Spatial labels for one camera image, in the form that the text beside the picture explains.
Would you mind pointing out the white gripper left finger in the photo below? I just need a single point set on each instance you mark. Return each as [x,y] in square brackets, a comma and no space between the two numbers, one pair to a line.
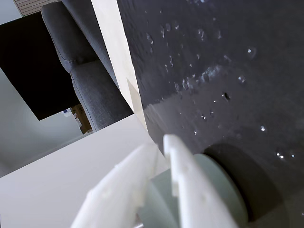
[118,190]

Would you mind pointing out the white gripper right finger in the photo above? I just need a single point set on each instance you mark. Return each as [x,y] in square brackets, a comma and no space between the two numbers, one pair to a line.
[194,190]

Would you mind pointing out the pale green steel-lined cup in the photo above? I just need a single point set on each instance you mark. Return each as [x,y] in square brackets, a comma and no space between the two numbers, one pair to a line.
[221,180]

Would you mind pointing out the brown cardboard box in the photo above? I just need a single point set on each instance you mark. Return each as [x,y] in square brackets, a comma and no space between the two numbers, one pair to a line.
[82,118]

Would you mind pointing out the grey fabric sofa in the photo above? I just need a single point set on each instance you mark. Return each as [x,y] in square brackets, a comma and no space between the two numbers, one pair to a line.
[95,95]

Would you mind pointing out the black table mat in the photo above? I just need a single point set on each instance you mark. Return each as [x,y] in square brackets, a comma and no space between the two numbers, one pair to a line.
[213,59]

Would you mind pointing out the black flat panel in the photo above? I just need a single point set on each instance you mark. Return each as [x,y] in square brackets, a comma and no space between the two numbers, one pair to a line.
[31,61]

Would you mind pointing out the white slatted panel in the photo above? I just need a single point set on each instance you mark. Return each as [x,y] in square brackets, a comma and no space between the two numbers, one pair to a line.
[33,7]

